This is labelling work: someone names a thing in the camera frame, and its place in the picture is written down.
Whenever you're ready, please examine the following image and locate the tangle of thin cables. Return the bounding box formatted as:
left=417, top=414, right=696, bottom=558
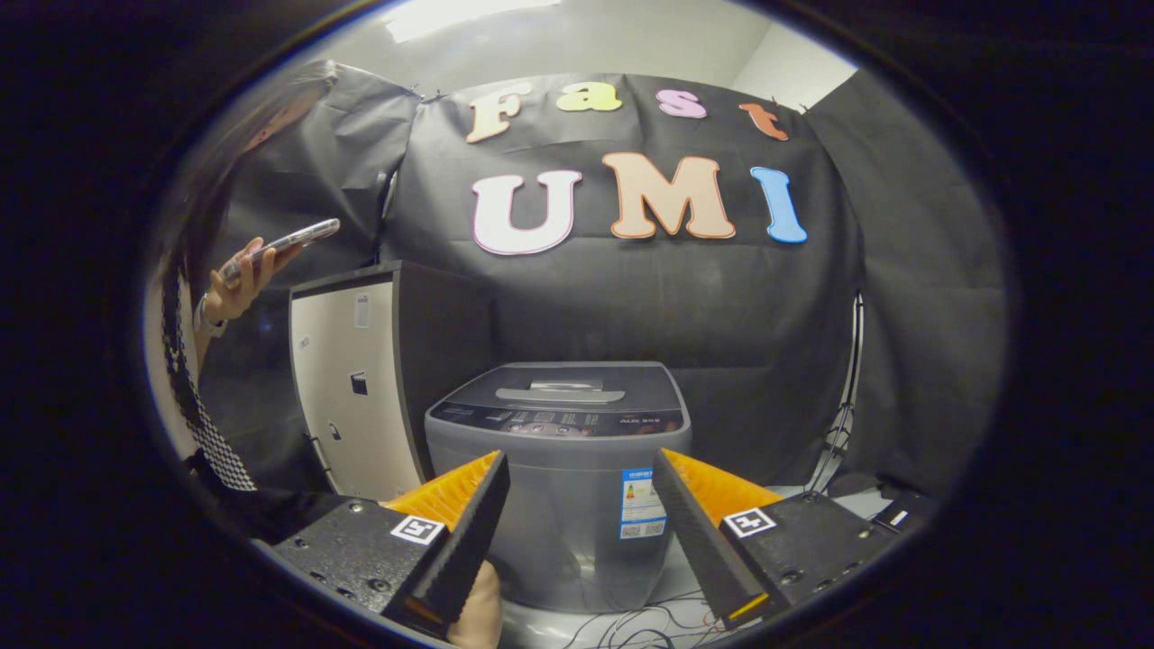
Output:
left=563, top=590, right=731, bottom=649

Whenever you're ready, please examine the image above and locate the black box with white label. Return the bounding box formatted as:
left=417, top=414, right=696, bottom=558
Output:
left=870, top=491, right=939, bottom=533

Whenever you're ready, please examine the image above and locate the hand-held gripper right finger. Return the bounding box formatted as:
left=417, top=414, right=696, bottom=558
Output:
left=653, top=448, right=902, bottom=632

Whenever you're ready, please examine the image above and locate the white and dark cabinet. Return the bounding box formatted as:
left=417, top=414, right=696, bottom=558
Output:
left=288, top=261, right=495, bottom=503

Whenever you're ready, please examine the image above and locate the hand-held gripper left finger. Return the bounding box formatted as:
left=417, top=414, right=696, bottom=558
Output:
left=270, top=451, right=511, bottom=636

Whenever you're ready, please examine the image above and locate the black backdrop cloth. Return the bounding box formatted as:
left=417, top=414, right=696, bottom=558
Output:
left=194, top=59, right=1009, bottom=497

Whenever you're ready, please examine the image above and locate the silver smartphone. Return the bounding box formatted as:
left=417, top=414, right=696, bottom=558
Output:
left=223, top=218, right=342, bottom=280

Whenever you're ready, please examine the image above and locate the black light stand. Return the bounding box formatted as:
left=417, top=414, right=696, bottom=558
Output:
left=807, top=293, right=865, bottom=492

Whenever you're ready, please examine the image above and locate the grey washing machine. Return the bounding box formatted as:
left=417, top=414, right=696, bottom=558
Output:
left=424, top=361, right=693, bottom=614

